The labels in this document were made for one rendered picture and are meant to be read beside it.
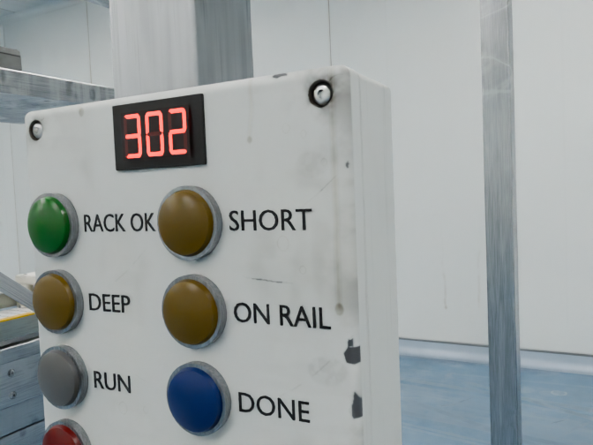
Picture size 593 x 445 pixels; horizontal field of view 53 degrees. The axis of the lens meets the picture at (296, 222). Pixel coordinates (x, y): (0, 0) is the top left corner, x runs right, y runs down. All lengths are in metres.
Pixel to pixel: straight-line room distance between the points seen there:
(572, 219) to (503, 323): 2.36
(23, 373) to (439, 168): 3.11
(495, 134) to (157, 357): 1.17
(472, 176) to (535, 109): 0.52
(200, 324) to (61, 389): 0.09
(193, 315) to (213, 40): 0.16
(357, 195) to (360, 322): 0.05
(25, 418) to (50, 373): 0.89
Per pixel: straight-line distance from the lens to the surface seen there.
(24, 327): 1.11
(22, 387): 1.13
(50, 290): 0.30
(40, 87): 1.10
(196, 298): 0.24
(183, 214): 0.24
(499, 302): 1.40
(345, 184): 0.21
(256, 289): 0.23
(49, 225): 0.29
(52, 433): 0.32
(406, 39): 4.02
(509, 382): 1.44
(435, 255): 3.89
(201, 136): 0.24
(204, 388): 0.25
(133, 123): 0.26
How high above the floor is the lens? 1.10
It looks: 3 degrees down
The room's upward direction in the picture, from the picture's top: 2 degrees counter-clockwise
